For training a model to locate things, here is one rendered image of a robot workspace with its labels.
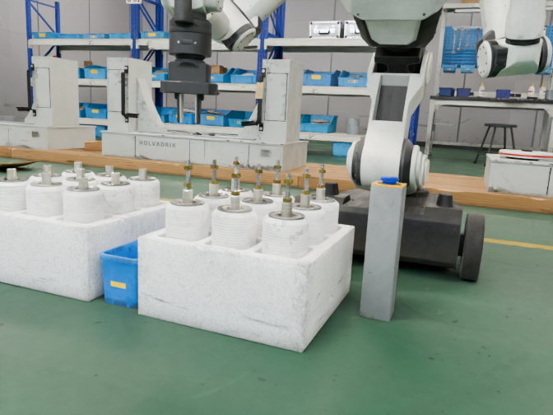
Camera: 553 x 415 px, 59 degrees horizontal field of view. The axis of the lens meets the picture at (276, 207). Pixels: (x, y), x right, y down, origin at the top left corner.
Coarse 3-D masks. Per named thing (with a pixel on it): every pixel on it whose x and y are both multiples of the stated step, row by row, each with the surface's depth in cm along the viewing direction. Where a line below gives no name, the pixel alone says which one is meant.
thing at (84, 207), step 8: (64, 192) 117; (72, 192) 116; (80, 192) 116; (88, 192) 117; (96, 192) 118; (104, 192) 122; (64, 200) 117; (72, 200) 116; (80, 200) 116; (88, 200) 117; (96, 200) 118; (104, 200) 121; (64, 208) 118; (72, 208) 116; (80, 208) 116; (88, 208) 117; (96, 208) 119; (104, 208) 122; (64, 216) 118; (72, 216) 117; (80, 216) 117; (88, 216) 117; (96, 216) 119; (104, 216) 122
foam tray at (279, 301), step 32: (160, 256) 105; (192, 256) 102; (224, 256) 99; (256, 256) 96; (320, 256) 100; (160, 288) 106; (192, 288) 103; (224, 288) 100; (256, 288) 97; (288, 288) 95; (320, 288) 103; (192, 320) 104; (224, 320) 101; (256, 320) 98; (288, 320) 96; (320, 320) 106
